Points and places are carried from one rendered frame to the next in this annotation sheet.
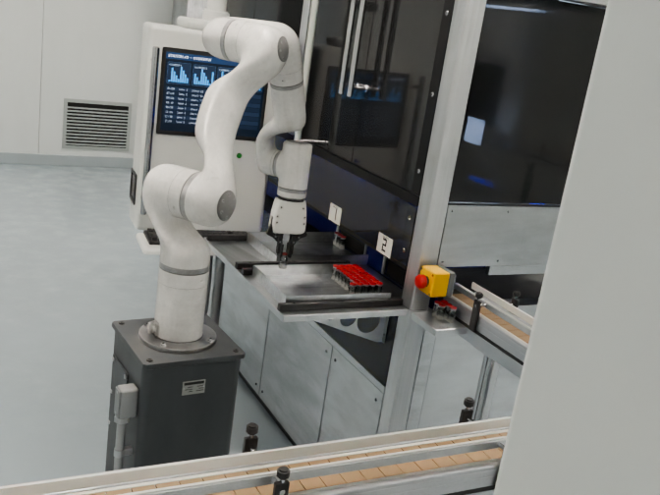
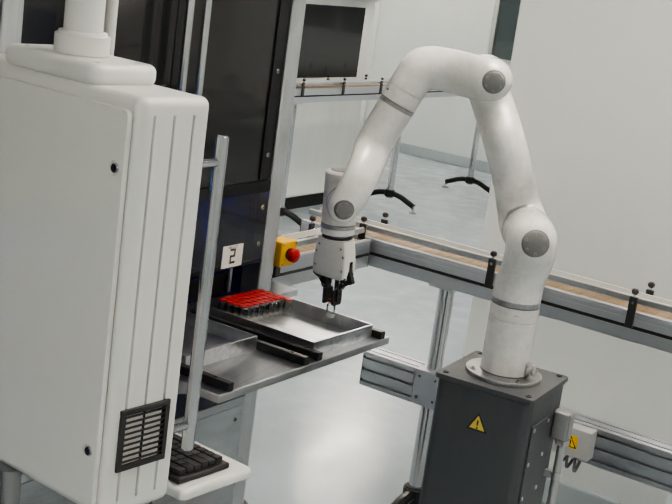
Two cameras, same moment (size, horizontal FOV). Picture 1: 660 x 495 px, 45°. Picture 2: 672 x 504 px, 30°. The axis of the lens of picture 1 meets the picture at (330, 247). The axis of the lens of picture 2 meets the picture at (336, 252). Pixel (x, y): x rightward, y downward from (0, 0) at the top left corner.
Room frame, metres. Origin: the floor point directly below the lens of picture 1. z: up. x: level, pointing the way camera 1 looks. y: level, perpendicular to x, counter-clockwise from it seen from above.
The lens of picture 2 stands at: (3.64, 2.73, 1.82)
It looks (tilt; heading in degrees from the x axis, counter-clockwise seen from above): 13 degrees down; 241
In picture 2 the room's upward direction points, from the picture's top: 8 degrees clockwise
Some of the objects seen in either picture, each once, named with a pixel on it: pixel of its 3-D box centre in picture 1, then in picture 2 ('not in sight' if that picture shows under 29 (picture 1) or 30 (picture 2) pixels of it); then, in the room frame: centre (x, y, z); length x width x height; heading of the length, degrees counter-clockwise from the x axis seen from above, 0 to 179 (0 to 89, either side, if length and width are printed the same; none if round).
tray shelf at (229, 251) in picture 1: (307, 272); (233, 339); (2.42, 0.06, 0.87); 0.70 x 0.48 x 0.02; 29
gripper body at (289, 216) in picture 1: (289, 213); (335, 253); (2.21, 0.13, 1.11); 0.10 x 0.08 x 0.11; 114
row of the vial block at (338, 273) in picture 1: (347, 281); (262, 309); (2.29, -0.07, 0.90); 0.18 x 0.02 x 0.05; 28
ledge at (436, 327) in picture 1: (442, 322); (265, 289); (2.15, -0.36, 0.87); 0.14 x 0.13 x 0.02; 119
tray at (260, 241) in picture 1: (306, 247); (166, 333); (2.60, 0.08, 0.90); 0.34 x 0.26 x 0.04; 119
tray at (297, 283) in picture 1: (320, 284); (288, 321); (2.25, 0.01, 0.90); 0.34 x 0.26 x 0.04; 118
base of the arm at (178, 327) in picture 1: (181, 302); (509, 338); (1.80, 0.34, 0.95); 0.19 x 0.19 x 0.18
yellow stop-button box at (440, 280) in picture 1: (435, 281); (279, 250); (2.14, -0.31, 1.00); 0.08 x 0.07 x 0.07; 119
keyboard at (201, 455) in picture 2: (200, 237); (135, 436); (2.80, 0.48, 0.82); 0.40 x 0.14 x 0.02; 114
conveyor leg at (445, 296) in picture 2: not in sight; (430, 395); (1.44, -0.50, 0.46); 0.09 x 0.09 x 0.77; 29
